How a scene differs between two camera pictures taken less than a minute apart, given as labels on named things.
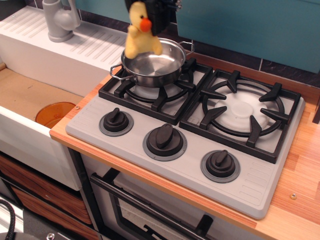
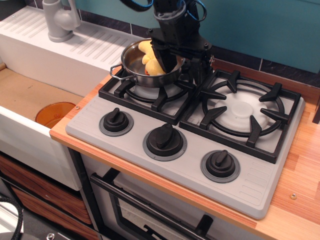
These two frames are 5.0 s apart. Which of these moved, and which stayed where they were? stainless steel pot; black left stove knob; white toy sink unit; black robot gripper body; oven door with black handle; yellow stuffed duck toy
Moved: yellow stuffed duck toy; black robot gripper body
Stayed: white toy sink unit; stainless steel pot; oven door with black handle; black left stove knob
